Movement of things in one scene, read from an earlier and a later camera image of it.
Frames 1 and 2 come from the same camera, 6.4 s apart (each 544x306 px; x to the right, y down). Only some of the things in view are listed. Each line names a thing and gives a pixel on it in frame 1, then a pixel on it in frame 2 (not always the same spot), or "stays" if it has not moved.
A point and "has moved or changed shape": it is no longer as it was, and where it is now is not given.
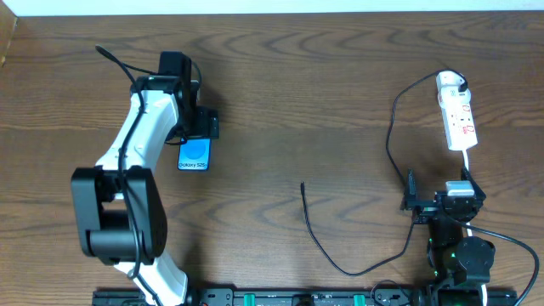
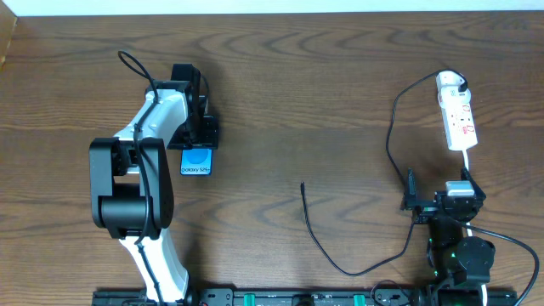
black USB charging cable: [304, 207] -> [465, 85]
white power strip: [458, 120] stays
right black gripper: [427, 204] stays
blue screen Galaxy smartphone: [195, 155] has moved or changed shape
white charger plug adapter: [450, 95] stays
